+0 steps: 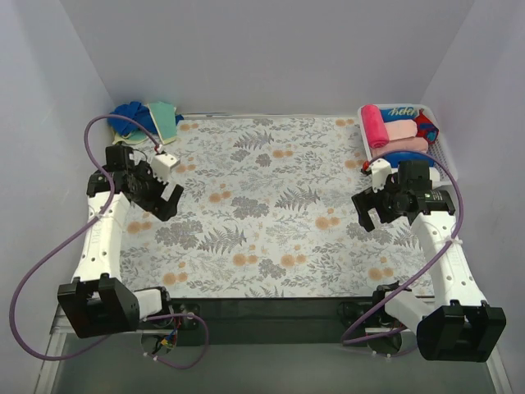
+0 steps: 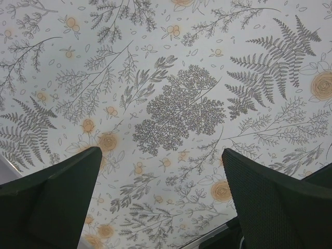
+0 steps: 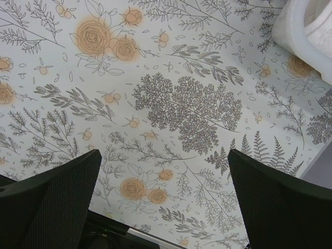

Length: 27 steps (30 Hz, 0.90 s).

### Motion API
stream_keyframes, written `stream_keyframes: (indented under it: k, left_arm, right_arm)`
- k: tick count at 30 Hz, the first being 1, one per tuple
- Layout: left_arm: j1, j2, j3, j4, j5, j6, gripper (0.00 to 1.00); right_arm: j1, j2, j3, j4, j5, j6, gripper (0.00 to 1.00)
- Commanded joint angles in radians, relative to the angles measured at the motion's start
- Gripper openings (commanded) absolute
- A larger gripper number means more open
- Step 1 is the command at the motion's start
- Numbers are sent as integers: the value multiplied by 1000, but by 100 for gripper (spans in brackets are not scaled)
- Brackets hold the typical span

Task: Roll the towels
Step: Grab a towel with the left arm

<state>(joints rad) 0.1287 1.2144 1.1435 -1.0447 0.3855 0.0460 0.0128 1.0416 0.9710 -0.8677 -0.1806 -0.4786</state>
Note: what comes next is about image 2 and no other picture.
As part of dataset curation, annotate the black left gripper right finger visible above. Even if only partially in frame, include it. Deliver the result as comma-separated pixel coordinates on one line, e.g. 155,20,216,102
222,148,331,248

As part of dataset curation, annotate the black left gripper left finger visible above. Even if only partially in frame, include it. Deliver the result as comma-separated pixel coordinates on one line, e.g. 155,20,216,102
1,147,102,248

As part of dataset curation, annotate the floral patterned table mat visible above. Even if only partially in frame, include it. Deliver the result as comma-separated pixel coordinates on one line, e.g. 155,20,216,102
1,1,331,248

